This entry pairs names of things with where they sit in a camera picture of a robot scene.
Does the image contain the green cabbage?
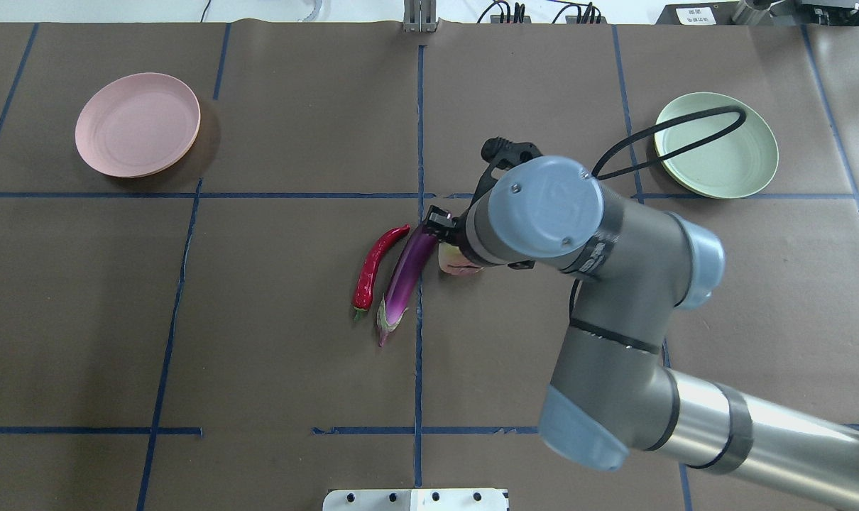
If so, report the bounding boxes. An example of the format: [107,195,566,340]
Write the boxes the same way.
[438,243,483,276]

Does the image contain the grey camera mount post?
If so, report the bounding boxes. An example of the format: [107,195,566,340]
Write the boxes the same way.
[403,0,439,33]

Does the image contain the labelled grey box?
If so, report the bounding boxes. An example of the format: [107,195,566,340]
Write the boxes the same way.
[656,1,738,26]

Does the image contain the black power strip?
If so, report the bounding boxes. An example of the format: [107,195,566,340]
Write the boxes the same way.
[477,1,608,25]

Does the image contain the pink plate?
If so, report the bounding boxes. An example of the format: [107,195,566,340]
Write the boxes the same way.
[75,72,202,179]

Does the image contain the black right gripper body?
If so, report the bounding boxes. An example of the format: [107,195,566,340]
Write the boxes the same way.
[470,137,544,270]

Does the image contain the red chili pepper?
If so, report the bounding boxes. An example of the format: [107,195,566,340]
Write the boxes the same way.
[351,224,411,322]

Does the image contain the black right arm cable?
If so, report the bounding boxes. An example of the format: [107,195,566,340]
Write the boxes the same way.
[590,106,747,181]

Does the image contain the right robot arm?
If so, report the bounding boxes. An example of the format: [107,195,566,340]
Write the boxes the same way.
[425,138,859,510]

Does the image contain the purple eggplant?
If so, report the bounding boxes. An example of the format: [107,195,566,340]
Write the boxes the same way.
[376,222,439,347]

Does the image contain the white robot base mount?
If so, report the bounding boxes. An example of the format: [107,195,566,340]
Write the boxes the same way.
[322,488,511,510]

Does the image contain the green plate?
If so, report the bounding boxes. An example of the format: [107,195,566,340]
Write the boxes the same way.
[657,92,779,199]

